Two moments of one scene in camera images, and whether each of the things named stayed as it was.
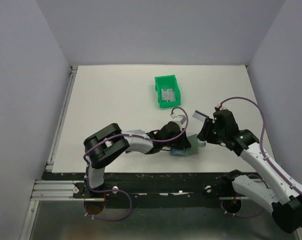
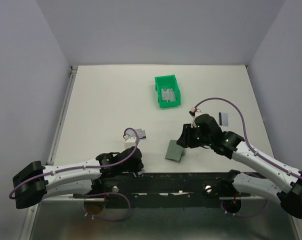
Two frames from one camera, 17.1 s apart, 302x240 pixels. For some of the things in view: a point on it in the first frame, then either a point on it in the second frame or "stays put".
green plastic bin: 168,81 stays put
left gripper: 184,143 -> 138,166
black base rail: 139,189 stays put
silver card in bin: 168,94 stays put
